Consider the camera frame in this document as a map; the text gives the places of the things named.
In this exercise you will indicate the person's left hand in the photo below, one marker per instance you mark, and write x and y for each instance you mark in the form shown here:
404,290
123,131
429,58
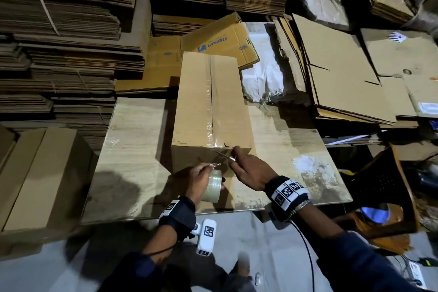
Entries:
197,182

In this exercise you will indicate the person's right hand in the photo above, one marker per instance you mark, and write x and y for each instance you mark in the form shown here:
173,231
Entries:
253,172

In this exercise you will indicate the clear tape roll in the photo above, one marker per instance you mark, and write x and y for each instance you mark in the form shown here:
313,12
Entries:
213,187

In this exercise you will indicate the small metal cutter blade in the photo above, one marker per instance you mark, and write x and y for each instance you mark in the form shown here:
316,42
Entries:
227,156

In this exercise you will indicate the person's right forearm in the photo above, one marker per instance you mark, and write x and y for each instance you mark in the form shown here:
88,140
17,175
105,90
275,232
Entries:
356,261

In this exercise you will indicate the person's left forearm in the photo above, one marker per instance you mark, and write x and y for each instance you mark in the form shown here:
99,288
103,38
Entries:
144,261

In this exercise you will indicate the person's trouser leg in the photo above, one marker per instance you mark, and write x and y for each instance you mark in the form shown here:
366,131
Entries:
205,274

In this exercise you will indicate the person's bare foot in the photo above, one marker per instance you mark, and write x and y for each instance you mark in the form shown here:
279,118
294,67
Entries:
243,264

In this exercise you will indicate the pile of brown cartons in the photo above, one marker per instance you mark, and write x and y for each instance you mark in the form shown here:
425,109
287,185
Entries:
342,69

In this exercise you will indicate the stacks of flat cardboard bundles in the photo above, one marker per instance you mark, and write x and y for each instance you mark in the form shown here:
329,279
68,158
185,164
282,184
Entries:
61,35

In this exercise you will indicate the plywood work board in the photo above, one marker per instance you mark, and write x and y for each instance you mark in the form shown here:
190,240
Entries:
130,158

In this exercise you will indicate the white plastic sack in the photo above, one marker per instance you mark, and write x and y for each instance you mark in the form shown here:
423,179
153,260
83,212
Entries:
263,62

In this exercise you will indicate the blue glowing device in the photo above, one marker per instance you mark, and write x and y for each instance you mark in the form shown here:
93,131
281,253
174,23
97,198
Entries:
375,214

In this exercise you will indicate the yellow carton with blue print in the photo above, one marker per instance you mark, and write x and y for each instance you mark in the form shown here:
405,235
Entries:
222,38

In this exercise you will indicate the clear plastic sheet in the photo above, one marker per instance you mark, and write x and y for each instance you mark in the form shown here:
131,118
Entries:
323,1

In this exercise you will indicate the blue white printed bag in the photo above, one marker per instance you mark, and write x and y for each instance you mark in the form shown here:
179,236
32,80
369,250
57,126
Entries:
433,125

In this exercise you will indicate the white power strip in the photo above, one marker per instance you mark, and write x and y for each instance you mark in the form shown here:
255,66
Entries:
417,274

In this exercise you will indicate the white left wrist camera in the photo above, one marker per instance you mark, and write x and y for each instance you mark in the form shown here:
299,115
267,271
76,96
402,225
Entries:
206,237

